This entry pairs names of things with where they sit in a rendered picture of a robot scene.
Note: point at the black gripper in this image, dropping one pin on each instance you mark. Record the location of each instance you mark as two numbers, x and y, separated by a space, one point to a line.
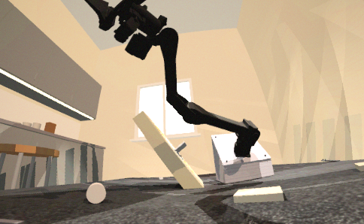
107 15

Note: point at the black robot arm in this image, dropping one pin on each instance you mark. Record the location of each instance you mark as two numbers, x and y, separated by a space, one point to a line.
139 46

